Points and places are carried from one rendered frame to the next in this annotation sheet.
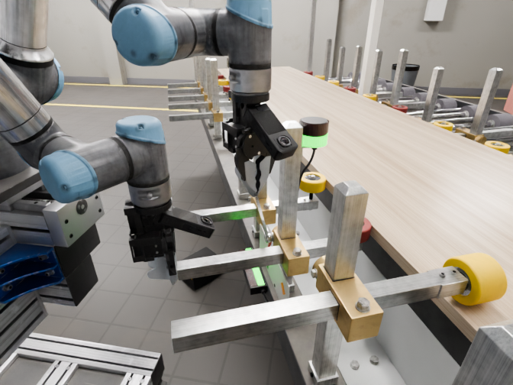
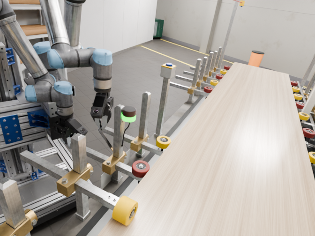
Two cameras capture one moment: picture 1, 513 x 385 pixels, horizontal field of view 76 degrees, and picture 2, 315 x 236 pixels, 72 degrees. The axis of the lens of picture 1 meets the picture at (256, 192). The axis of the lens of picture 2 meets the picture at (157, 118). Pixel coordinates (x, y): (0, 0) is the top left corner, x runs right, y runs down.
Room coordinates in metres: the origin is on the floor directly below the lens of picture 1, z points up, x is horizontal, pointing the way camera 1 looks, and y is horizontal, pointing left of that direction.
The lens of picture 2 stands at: (0.07, -0.69, 1.57)
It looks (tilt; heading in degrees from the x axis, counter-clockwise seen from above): 29 degrees down; 36
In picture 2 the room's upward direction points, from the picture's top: 8 degrees clockwise
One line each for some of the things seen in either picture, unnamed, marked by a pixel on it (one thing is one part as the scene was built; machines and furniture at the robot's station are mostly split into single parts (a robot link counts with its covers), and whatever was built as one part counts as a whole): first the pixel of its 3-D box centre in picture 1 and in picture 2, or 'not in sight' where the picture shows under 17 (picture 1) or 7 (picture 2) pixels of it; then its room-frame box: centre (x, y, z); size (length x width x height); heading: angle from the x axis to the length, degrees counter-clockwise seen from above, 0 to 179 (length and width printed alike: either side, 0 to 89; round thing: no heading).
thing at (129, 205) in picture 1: (153, 226); (65, 122); (0.54, 0.20, 0.97); 0.09 x 0.08 x 0.12; 104
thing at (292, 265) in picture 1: (289, 247); (115, 161); (0.62, -0.08, 0.84); 0.13 x 0.06 x 0.05; 14
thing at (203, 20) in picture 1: (191, 33); (90, 57); (0.63, 0.11, 1.31); 0.11 x 0.11 x 0.08; 73
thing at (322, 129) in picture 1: (314, 125); (129, 111); (0.66, -0.12, 1.13); 0.06 x 0.06 x 0.02
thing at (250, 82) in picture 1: (249, 80); (101, 82); (0.61, 0.01, 1.23); 0.08 x 0.08 x 0.05
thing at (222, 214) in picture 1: (248, 211); (131, 140); (0.84, 0.02, 0.82); 0.43 x 0.03 x 0.04; 104
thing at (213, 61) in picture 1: (215, 104); (194, 83); (1.86, 0.23, 0.90); 0.03 x 0.03 x 0.48; 14
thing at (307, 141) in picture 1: (312, 137); (129, 116); (0.66, -0.12, 1.11); 0.06 x 0.06 x 0.02
